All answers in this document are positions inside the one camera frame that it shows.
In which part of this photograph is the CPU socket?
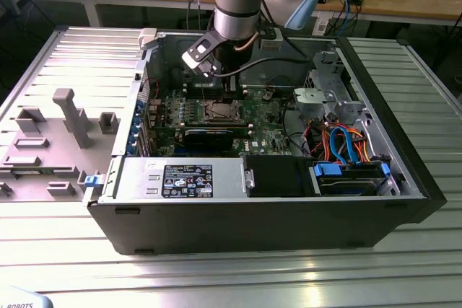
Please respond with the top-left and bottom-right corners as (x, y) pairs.
(202, 99), (242, 123)

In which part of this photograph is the green motherboard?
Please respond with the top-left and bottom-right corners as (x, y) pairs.
(149, 86), (302, 160)

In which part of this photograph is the black graphics card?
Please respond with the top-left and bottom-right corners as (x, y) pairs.
(183, 127), (236, 153)

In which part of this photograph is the silver metal housing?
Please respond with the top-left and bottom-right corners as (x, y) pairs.
(292, 87), (328, 121)

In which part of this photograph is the silver drive cage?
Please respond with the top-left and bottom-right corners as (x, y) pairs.
(304, 50), (366, 123)

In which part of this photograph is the power supply label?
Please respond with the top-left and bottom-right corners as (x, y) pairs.
(164, 164), (214, 199)

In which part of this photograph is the black plastic shroud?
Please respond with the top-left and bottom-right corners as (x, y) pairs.
(243, 156), (313, 199)

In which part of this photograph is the hard disk in blue carrier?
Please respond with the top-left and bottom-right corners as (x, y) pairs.
(310, 162), (393, 197)

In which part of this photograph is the silver power supply unit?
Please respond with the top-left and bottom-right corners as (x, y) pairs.
(117, 157), (250, 203)

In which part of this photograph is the black PC case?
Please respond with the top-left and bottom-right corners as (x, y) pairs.
(83, 26), (448, 257)

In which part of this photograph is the blue case latch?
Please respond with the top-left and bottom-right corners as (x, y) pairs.
(83, 174), (105, 190)

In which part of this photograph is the grey parts rack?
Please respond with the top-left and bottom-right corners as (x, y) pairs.
(0, 87), (120, 203)

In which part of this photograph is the pale teach pendant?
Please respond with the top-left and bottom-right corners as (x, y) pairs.
(0, 284), (55, 308)

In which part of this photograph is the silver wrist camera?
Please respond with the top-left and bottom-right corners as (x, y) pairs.
(181, 29), (222, 79)

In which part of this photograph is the black camera cable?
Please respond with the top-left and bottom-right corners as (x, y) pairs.
(211, 56), (311, 78)

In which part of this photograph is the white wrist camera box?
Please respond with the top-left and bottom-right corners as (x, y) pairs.
(258, 27), (284, 50)

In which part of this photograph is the thin black wire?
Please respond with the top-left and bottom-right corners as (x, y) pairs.
(266, 74), (302, 89)

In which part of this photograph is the orange wire bundle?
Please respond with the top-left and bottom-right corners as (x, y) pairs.
(355, 131), (380, 163)
(309, 120), (333, 162)

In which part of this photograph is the blue flat cable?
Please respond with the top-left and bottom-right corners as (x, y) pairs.
(328, 126), (362, 165)

